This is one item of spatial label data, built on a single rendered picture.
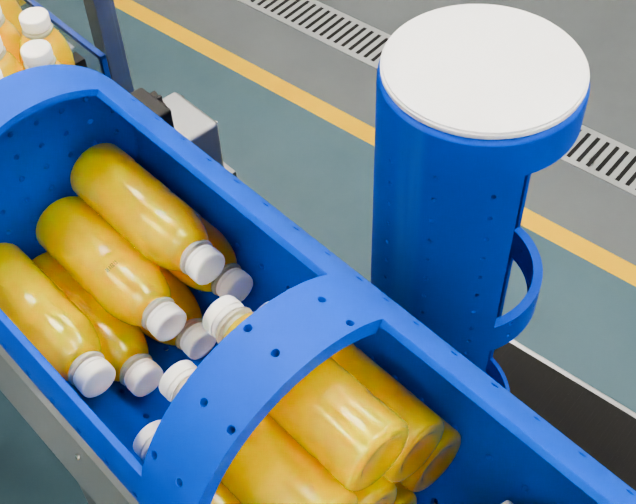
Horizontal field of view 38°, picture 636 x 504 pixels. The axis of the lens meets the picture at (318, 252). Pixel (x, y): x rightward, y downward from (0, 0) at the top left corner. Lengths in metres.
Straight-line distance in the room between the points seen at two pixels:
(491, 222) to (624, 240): 1.25
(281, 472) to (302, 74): 2.24
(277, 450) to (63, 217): 0.39
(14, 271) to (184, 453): 0.35
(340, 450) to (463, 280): 0.69
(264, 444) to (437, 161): 0.56
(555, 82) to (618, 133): 1.55
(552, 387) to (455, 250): 0.74
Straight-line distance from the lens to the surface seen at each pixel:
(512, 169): 1.23
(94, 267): 0.98
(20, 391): 1.19
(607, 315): 2.35
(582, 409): 2.01
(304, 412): 0.74
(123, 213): 0.98
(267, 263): 1.01
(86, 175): 1.02
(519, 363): 2.04
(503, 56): 1.30
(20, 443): 2.20
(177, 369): 0.84
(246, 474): 0.77
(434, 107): 1.21
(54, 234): 1.03
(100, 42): 1.66
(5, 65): 1.30
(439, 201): 1.27
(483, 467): 0.90
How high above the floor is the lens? 1.82
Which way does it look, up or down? 50 degrees down
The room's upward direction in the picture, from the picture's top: 2 degrees counter-clockwise
